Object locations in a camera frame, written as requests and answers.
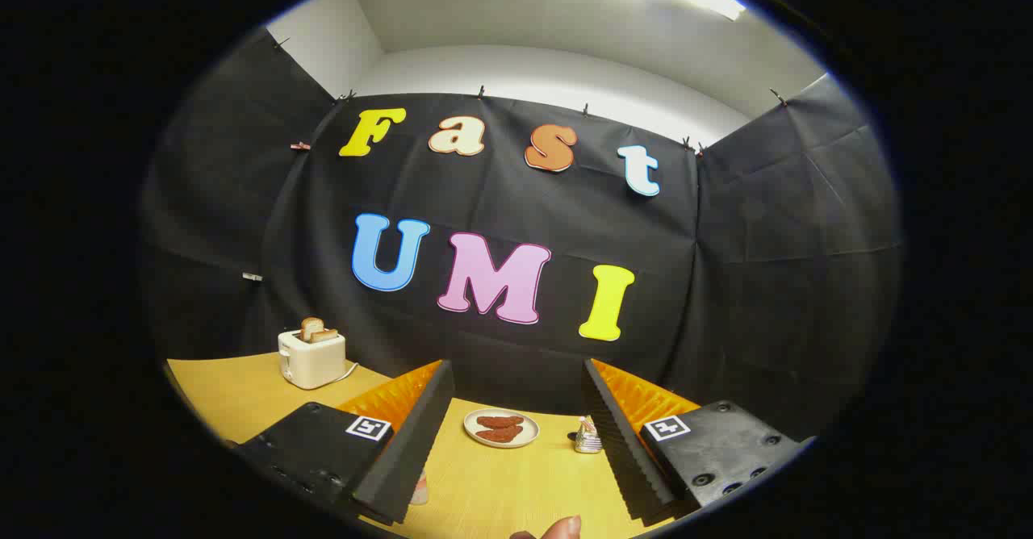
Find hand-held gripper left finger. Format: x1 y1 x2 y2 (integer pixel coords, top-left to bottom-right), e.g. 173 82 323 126
234 359 455 526

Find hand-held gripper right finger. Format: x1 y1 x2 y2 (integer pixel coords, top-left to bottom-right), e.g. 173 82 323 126
581 357 816 524

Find clear glass holder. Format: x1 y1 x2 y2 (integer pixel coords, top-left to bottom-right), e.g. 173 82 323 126
574 415 604 454

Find white plate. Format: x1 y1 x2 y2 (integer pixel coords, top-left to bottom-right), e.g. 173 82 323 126
463 408 541 449

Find wooden table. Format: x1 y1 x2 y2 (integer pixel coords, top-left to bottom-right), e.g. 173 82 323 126
165 351 687 539

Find white toaster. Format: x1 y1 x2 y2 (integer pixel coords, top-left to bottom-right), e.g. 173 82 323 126
278 328 348 391

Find black backdrop cloth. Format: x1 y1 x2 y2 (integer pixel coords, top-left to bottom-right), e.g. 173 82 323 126
137 27 903 443

